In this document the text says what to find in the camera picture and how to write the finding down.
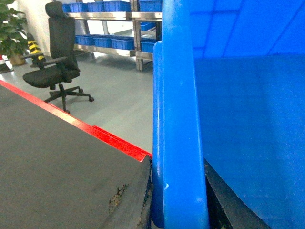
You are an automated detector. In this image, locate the large blue plastic crate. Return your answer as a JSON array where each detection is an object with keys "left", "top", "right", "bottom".
[{"left": 152, "top": 0, "right": 305, "bottom": 229}]

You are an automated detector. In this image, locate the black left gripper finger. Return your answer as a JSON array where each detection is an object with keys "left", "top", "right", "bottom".
[{"left": 204, "top": 160, "right": 270, "bottom": 229}]

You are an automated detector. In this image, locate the black office chair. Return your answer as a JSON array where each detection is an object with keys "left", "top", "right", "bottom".
[{"left": 23, "top": 1, "right": 94, "bottom": 113}]

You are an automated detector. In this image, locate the yellow black striped bollard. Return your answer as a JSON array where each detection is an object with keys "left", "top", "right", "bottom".
[{"left": 27, "top": 32, "right": 46, "bottom": 68}]

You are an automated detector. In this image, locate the blue bin on shelf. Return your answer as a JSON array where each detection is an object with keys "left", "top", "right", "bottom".
[{"left": 111, "top": 37, "right": 134, "bottom": 50}]

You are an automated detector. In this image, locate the green potted plant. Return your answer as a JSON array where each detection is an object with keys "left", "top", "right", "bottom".
[{"left": 0, "top": 0, "right": 28, "bottom": 66}]

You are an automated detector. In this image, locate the stainless steel shelf rack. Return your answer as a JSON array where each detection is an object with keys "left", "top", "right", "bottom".
[{"left": 63, "top": 0, "right": 163, "bottom": 71}]

